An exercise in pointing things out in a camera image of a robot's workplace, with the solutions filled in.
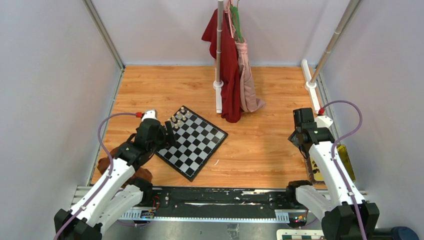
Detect black white chessboard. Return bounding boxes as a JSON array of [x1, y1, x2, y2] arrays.
[[155, 107, 228, 182]]

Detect yellow metal tin tray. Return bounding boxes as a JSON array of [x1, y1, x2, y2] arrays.
[[304, 144, 356, 184]]

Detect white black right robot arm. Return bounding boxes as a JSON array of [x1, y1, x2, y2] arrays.
[[285, 108, 380, 240]]

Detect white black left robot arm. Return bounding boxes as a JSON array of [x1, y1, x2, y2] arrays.
[[54, 113, 176, 240]]

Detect cream chess pieces row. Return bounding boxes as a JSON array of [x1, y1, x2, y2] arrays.
[[168, 106, 194, 130]]

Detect brown crumpled cloth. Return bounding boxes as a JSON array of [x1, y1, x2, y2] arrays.
[[96, 142, 153, 188]]

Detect white right rack foot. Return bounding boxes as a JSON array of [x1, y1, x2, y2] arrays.
[[300, 59, 321, 114]]

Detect white rack foot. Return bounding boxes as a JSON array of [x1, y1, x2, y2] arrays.
[[300, 59, 321, 114], [213, 80, 224, 114]]

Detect pink hanging garment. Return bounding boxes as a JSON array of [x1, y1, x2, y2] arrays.
[[224, 0, 266, 113]]

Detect dark red hanging shirt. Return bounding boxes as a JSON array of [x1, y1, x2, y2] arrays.
[[220, 13, 242, 123]]

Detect white centre rack foot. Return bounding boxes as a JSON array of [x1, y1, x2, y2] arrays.
[[213, 80, 224, 114]]

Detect green white chessboard box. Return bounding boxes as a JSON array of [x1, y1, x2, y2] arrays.
[[276, 229, 326, 240]]

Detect green clothes hanger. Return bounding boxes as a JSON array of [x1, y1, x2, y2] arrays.
[[229, 3, 244, 43]]

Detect dark blue cylinder object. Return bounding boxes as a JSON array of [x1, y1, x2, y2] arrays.
[[372, 226, 420, 240]]

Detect silver right rack pole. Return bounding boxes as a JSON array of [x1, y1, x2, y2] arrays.
[[309, 0, 362, 84]]

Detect silver rack pole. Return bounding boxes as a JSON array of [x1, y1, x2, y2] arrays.
[[309, 0, 362, 84], [215, 0, 224, 88]]

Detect silver centre rack pole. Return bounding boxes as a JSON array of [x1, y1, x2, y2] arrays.
[[215, 0, 224, 88]]

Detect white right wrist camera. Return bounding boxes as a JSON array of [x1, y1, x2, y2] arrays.
[[314, 115, 334, 129]]

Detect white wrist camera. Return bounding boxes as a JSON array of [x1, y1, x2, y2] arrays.
[[141, 109, 158, 122], [314, 115, 334, 129]]

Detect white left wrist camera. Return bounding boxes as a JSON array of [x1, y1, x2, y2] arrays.
[[141, 109, 158, 122]]

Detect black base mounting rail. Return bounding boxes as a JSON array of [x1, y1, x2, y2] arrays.
[[134, 186, 316, 224]]

